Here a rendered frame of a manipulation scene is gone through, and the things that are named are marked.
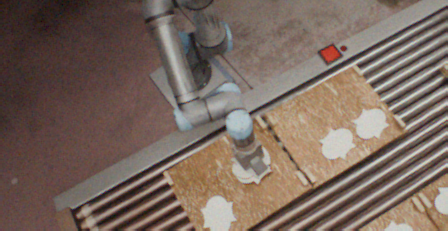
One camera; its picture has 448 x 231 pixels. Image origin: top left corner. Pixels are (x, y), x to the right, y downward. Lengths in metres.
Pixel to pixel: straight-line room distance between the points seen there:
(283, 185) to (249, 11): 1.88
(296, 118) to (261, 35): 1.49
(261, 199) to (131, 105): 1.63
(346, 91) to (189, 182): 0.68
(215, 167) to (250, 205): 0.20
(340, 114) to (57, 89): 2.14
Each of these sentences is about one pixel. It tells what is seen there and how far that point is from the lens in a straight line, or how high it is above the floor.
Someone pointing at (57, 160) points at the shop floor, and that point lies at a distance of 3.22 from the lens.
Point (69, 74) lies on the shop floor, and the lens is 3.52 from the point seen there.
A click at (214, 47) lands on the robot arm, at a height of 1.10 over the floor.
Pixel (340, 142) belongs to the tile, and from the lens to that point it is 1.81.
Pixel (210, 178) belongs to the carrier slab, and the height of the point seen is 0.94.
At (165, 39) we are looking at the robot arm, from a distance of 1.54.
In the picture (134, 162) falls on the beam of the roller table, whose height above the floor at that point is 0.92.
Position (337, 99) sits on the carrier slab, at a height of 0.94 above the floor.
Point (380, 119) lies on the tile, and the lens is 1.86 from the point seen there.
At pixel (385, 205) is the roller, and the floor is 0.92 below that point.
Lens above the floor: 2.57
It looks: 60 degrees down
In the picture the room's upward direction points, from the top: 6 degrees counter-clockwise
